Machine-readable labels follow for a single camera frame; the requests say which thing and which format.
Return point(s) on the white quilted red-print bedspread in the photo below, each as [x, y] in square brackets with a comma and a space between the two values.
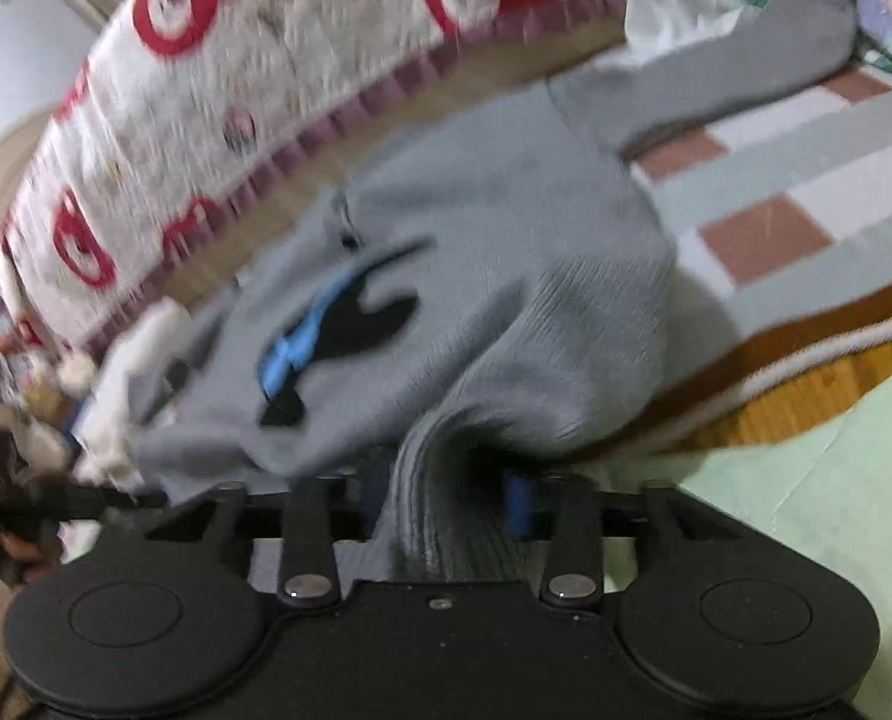
[303, 52]

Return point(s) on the light green cloth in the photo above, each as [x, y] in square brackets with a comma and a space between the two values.
[828, 495]

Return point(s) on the tan bed base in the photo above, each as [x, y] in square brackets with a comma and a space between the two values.
[446, 90]

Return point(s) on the grey plush rabbit toy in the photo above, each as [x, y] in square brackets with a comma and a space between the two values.
[33, 382]

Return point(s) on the checkered printed mat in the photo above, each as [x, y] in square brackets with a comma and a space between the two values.
[790, 165]

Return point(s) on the white garment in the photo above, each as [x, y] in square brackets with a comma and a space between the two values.
[131, 367]

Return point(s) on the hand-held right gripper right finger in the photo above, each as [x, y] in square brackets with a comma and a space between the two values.
[517, 506]

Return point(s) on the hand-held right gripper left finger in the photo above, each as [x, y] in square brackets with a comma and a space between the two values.
[307, 525]

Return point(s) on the grey knit sweater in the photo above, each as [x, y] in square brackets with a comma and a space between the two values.
[506, 240]

